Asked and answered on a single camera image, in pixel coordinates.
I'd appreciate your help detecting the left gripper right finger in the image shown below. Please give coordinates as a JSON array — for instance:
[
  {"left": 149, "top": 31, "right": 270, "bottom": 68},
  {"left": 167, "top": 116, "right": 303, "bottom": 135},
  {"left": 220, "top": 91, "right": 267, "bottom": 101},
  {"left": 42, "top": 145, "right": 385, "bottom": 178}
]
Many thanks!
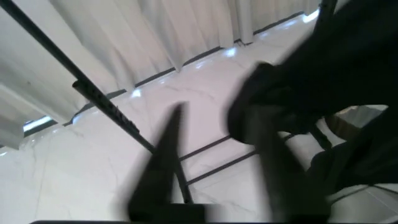
[{"left": 247, "top": 105, "right": 330, "bottom": 223}]

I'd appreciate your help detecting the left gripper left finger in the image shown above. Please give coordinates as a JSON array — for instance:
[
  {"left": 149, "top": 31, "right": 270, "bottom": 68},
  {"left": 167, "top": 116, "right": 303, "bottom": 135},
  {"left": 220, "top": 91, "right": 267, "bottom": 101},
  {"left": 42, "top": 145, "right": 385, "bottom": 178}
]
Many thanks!
[{"left": 127, "top": 101, "right": 206, "bottom": 223}]

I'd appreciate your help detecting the black garment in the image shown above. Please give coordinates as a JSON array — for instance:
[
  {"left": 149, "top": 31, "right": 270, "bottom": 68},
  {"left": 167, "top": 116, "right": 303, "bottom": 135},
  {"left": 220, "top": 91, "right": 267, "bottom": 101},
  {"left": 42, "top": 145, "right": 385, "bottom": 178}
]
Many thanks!
[{"left": 226, "top": 0, "right": 398, "bottom": 195}]

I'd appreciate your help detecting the black clothes rack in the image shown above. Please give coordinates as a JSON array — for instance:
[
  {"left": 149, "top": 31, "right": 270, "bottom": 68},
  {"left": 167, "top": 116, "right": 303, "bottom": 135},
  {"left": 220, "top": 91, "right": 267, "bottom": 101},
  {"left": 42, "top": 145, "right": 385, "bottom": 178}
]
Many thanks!
[{"left": 0, "top": 0, "right": 338, "bottom": 205}]

